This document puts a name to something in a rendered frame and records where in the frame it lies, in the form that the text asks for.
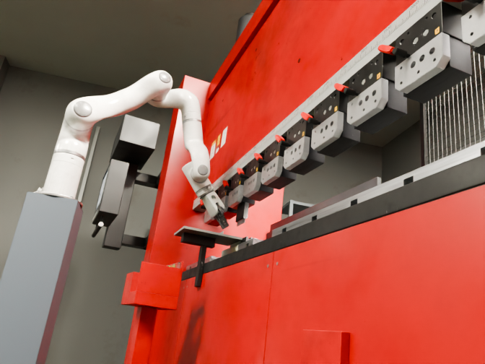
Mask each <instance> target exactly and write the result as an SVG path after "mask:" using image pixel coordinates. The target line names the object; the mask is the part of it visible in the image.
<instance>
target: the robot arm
mask: <svg viewBox="0 0 485 364"><path fill-rule="evenodd" d="M171 88H172V77H171V76H170V75H169V74H168V73H167V72H165V71H154V72H152V73H151V74H148V75H146V76H145V77H143V78H142V79H140V80H139V81H138V82H136V83H134V84H133V85H131V86H130V87H127V88H126V89H123V90H120V91H117V92H114V93H112V94H109V95H101V96H89V97H81V98H78V99H76V100H73V101H72V102H70V103H69V105H68V106H67V108H66V112H65V116H64V121H63V124H62V127H61V131H60V134H59V137H58V141H57V143H56V148H55V150H54V153H53V157H52V160H51V165H50V167H49V171H48V174H47V178H46V180H45V185H44V187H43V188H39V189H38V190H37V191H36V192H33V193H38V194H45V195H50V196H58V197H63V198H67V199H75V196H76V193H77V189H78V185H79V180H80V177H81V174H82V169H83V166H84V161H85V158H86V155H87V150H88V145H89V139H90V136H91V133H92V129H93V126H94V125H95V123H97V122H98V121H101V120H103V119H105V118H111V117H116V116H121V115H123V114H125V113H128V112H131V111H134V110H136V109H137V108H139V107H141V106H142V105H144V104H145V103H149V104H150V105H153V106H155V107H158V108H177V109H180V111H181V115H182V124H183V138H184V145H185V149H186V150H187V151H188V152H190V154H191V159H192V161H191V162H189V163H188V164H186V165H184V166H183V168H182V171H183V172H184V174H185V176H186V178H187V179H188V181H189V183H190V185H191V186H192V188H193V190H194V191H195V193H196V195H197V197H198V198H199V197H200V199H202V202H203V203H204V206H205V208H206V210H207V212H208V213H209V215H210V216H211V217H214V219H216V220H217V222H218V223H219V224H220V226H221V228H222V229H225V228H227V227H228V226H229V224H228V222H227V221H226V219H225V216H224V212H223V211H224V210H225V206H224V205H223V203H222V201H221V200H220V198H219V197H218V196H217V194H216V193H215V192H214V190H213V189H214V187H213V186H212V184H211V182H210V180H209V179H208V177H209V174H210V161H209V152H208V150H207V148H206V146H205V145H204V142H203V133H202V125H201V110H200V104H199V101H198V98H197V97H196V96H195V95H194V94H193V93H192V92H190V91H188V90H184V89H174V90H171ZM75 200H76V199H75Z"/></svg>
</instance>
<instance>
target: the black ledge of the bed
mask: <svg viewBox="0 0 485 364"><path fill-rule="evenodd" d="M483 184H485V154H484V155H481V156H478V157H475V158H473V159H471V160H468V161H465V162H462V163H460V164H458V165H455V166H452V167H451V168H447V169H445V170H442V171H440V172H438V173H435V174H432V175H429V176H427V177H425V178H422V179H419V180H417V181H414V182H412V183H409V184H406V185H405V186H401V187H399V188H396V189H393V190H392V191H388V192H386V193H384V194H381V195H379V196H376V197H373V198H371V199H368V200H366V201H363V202H360V203H358V204H355V205H353V206H350V207H347V208H346V209H342V210H340V211H337V212H334V213H333V214H330V215H327V216H325V217H321V218H320V219H317V220H314V221H312V222H309V223H307V224H304V225H301V226H299V227H296V228H294V229H291V230H288V231H286V232H284V233H281V234H278V235H275V236H274V237H271V238H268V239H265V240H262V241H261V242H258V243H255V244H253V245H251V246H248V247H245V248H242V249H240V250H238V251H235V252H232V253H229V254H227V255H225V256H222V257H219V258H218V259H215V260H212V261H209V262H206V263H205V264H204V271H203V274H205V273H207V272H211V271H214V270H216V269H221V268H223V267H227V266H229V265H232V264H236V263H239V262H241V261H245V260H248V259H252V258H255V257H257V256H261V255H264V254H267V253H271V252H273V251H277V250H279V249H282V248H286V247H289V246H293V245H295V244H298V243H301V242H305V241H308V240H311V239H313V238H317V237H320V236H323V235H327V234H329V233H333V232H336V231H338V230H343V229H345V228H349V227H351V226H354V225H358V224H361V223H363V222H367V221H370V220H374V219H377V218H379V217H383V216H386V215H389V214H393V213H395V212H399V211H401V210H404V209H408V208H411V207H415V206H417V205H420V204H423V203H426V202H430V201H433V200H435V199H439V198H442V197H445V196H449V195H451V194H455V193H458V192H460V191H465V190H467V189H471V188H473V187H476V186H480V185H483ZM196 270H197V266H196V267H194V268H192V269H189V270H186V271H184V272H183V273H182V277H181V281H183V280H186V279H189V278H192V277H195V276H196Z"/></svg>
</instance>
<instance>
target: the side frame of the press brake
mask: <svg viewBox="0 0 485 364"><path fill-rule="evenodd" d="M209 88H210V83H209V82H205V81H202V80H200V79H196V78H193V77H189V76H186V75H185V76H184V78H183V81H182V82H181V84H180V86H179V88H178V89H184V90H188V91H190V92H192V93H193V94H194V95H195V96H196V97H197V98H198V101H199V104H200V110H201V125H202V133H203V141H204V135H205V130H206V122H207V118H208V113H209V104H210V102H211V100H208V96H209ZM191 161H192V159H191V154H190V152H188V151H187V150H186V149H185V145H184V138H183V124H182V115H181V111H180V109H177V108H173V112H172V119H171V124H170V130H169V134H168V138H167V145H166V149H165V156H164V160H163V164H162V171H161V175H160V182H159V186H158V190H157V197H156V201H155V205H154V212H153V216H152V223H151V227H150V231H149V238H148V242H147V249H146V253H145V257H144V262H148V263H153V264H159V265H163V266H167V265H170V264H174V263H178V262H181V261H184V265H183V272H184V271H186V267H187V266H189V265H191V264H194V263H196V262H197V261H198V256H199V251H200V246H195V245H191V244H187V243H181V237H180V236H176V235H174V233H176V232H177V231H178V230H179V229H181V228H182V227H183V226H187V227H191V228H198V229H202V230H208V231H212V232H215V233H220V232H222V231H224V233H223V234H226V235H233V236H236V237H240V238H244V237H246V236H248V238H257V239H258V240H265V239H266V234H267V233H270V228H271V225H272V224H274V223H276V222H278V221H280V220H281V211H282V203H283V195H284V188H282V189H280V190H278V189H274V193H273V194H272V195H270V196H268V197H266V198H265V199H263V200H262V201H255V205H253V206H251V207H250V208H248V218H247V219H245V223H243V224H241V225H239V226H237V222H235V221H236V216H235V217H233V218H232V219H230V220H228V219H226V221H227V222H228V224H229V226H228V227H226V228H225V229H222V228H221V226H218V227H217V226H213V225H207V224H206V223H204V216H205V212H199V211H196V210H193V201H194V197H195V191H194V190H193V188H192V186H191V185H190V183H189V181H188V179H187V178H186V176H185V174H184V172H183V171H182V168H183V166H184V165H186V164H188V163H189V162H191ZM229 247H230V246H224V245H220V244H216V243H215V247H214V248H206V257H205V258H208V257H210V256H215V257H221V255H222V251H223V250H226V249H228V248H229ZM137 309H138V307H136V306H135V309H134V315H133V320H132V324H131V330H130V334H129V338H128V345H127V350H126V356H125V360H124V364H127V362H128V354H129V350H130V346H131V339H132V335H133V331H134V324H135V320H136V313H137Z"/></svg>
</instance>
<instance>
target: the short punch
mask: <svg viewBox="0 0 485 364"><path fill-rule="evenodd" d="M248 208H249V203H247V202H245V203H243V204H241V205H240V206H238V207H237V215H236V221H235V222H237V226H239V225H241V224H243V223H245V219H247V218H248Z"/></svg>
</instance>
